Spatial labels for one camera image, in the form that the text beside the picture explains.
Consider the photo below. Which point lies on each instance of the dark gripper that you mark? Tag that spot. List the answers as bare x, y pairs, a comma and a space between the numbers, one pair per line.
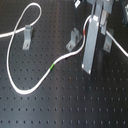
104, 6

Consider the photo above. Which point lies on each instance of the left grey cable clip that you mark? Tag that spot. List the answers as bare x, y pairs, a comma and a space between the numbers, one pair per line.
27, 37

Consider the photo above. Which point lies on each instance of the grey cable clip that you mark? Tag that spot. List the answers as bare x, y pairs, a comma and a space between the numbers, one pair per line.
108, 41
75, 39
27, 37

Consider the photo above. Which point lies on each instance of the long grey gripper finger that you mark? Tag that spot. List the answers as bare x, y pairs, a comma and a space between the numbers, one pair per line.
90, 44

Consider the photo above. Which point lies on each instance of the middle grey cable clip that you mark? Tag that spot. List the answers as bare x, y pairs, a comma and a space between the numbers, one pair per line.
75, 39

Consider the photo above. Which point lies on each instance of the right grey cable clip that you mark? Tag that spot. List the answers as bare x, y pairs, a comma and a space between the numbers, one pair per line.
108, 41

